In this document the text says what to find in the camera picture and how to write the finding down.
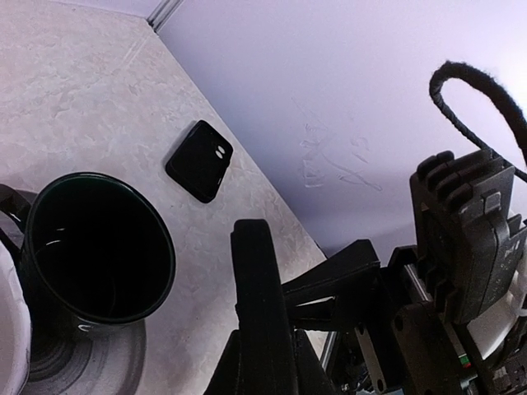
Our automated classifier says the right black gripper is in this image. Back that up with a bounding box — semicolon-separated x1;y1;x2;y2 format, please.
282;239;527;395

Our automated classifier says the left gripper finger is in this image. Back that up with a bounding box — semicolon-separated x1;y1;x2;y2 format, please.
205;220;329;394

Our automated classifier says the right aluminium frame post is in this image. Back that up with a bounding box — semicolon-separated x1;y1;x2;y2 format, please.
147;0;184;33

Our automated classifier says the white grey ceramic plate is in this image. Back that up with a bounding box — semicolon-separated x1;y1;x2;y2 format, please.
21;321;147;394

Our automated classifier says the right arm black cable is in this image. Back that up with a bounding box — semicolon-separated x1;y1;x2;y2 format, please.
428;60;527;178

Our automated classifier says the dark green mug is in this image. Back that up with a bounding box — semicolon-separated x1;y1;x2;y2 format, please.
1;172;176;337

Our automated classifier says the black phone case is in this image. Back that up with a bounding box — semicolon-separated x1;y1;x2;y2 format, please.
165;119;234;204

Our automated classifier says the light blue mug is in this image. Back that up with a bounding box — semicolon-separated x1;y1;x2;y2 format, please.
0;244;31;394

